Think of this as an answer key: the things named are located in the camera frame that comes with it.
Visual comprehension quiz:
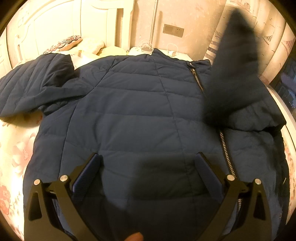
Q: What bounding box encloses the navy blue puffer jacket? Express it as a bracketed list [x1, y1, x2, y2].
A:
[0, 8, 287, 241]

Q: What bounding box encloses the person's thumb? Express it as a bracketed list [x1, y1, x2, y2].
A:
[125, 232, 144, 241]

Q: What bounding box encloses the floral quilt bedspread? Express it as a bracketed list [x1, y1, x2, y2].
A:
[1, 111, 43, 240]

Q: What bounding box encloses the white window sill ledge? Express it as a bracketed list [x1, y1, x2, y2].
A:
[266, 86, 295, 130]

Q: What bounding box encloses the pale yellow pillow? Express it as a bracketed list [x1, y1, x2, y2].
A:
[77, 38, 105, 55]

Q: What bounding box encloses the round embroidered cushion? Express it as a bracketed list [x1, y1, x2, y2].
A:
[43, 35, 82, 54]

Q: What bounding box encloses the white bedside table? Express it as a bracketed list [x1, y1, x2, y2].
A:
[128, 47, 193, 62]

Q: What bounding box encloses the sailboat patterned curtain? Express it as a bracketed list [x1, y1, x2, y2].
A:
[204, 1, 295, 85]

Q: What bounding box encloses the white desk lamp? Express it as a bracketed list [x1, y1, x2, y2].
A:
[140, 0, 159, 54]

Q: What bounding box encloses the white wooden headboard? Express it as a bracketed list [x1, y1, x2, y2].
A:
[4, 0, 134, 66]

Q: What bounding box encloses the white charger with cable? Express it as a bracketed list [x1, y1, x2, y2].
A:
[166, 43, 179, 57]

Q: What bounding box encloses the grey wall socket plate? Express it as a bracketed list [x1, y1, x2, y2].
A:
[163, 24, 184, 38]

